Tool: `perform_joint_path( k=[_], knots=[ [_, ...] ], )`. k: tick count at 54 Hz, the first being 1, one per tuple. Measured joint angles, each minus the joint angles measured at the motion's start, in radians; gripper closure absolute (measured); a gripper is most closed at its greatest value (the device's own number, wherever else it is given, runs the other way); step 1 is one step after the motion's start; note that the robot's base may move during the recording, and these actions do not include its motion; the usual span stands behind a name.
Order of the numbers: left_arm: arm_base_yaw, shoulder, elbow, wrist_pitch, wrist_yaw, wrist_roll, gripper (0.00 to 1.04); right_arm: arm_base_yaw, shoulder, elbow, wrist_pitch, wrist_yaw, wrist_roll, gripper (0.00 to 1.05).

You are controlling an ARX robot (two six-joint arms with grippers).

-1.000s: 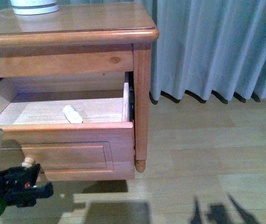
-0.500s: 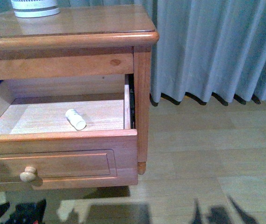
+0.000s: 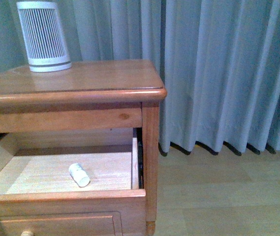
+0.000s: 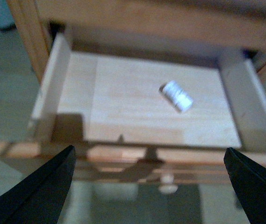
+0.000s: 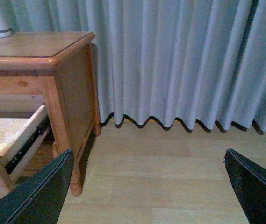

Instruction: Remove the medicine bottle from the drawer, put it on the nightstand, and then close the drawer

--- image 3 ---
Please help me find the wooden drawer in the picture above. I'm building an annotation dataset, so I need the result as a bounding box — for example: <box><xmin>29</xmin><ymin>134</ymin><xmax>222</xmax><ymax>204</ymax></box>
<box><xmin>0</xmin><ymin>128</ymin><xmax>146</xmax><ymax>236</ymax></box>

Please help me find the white medicine bottle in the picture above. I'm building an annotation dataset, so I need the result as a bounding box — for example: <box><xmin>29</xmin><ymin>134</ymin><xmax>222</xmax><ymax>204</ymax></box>
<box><xmin>68</xmin><ymin>163</ymin><xmax>90</xmax><ymax>187</ymax></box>

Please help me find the wooden nightstand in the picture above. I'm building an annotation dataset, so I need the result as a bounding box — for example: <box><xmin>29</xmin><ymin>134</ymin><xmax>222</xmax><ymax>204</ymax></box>
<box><xmin>0</xmin><ymin>60</ymin><xmax>167</xmax><ymax>236</ymax></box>

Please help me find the grey-blue curtain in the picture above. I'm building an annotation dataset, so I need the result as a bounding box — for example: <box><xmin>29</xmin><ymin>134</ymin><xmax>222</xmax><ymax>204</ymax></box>
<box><xmin>0</xmin><ymin>0</ymin><xmax>280</xmax><ymax>157</ymax></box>

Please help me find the white ribbed table lamp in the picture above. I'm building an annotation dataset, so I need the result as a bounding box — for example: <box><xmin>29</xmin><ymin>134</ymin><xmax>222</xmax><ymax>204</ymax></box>
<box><xmin>16</xmin><ymin>1</ymin><xmax>72</xmax><ymax>72</ymax></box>

